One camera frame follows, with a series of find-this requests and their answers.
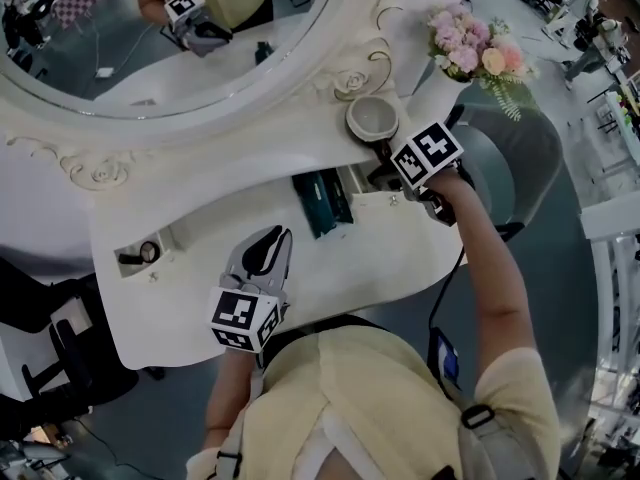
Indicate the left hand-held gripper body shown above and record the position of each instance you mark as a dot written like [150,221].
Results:
[240,313]

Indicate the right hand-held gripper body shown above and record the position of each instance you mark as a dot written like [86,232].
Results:
[425,153]

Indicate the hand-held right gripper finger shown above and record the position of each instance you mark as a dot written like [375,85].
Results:
[385,178]

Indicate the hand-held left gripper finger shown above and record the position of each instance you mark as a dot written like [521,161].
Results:
[286,263]
[240,268]

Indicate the white drawer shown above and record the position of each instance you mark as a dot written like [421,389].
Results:
[380,205]
[130,270]

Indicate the white ornate dressing table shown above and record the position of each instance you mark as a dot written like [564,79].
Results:
[350,268]

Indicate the teal rectangular box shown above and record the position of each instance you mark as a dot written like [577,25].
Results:
[322,203]

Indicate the small round compact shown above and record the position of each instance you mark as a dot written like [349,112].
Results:
[150,252]

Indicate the black lipstick tube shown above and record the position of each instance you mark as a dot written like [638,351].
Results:
[129,258]

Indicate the person's left forearm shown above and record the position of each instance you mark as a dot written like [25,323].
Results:
[230,398]

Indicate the person's right forearm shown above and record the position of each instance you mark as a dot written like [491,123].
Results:
[490,288]

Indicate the white vase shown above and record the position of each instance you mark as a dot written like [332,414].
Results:
[425,88]

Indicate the person's black trousers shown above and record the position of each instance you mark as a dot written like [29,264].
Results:
[330,325]

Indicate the grey upholstered chair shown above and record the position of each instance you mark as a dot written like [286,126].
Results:
[520,168]

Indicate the pink flower bouquet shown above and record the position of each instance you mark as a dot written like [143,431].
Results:
[475,53]

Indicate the oval white-framed mirror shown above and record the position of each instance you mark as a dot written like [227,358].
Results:
[200,123]

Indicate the person's pale yellow shirt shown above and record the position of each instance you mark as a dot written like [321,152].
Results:
[375,408]

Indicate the black blue hip device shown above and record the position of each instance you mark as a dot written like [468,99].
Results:
[445,358]

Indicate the black office chair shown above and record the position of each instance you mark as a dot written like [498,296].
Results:
[60,368]

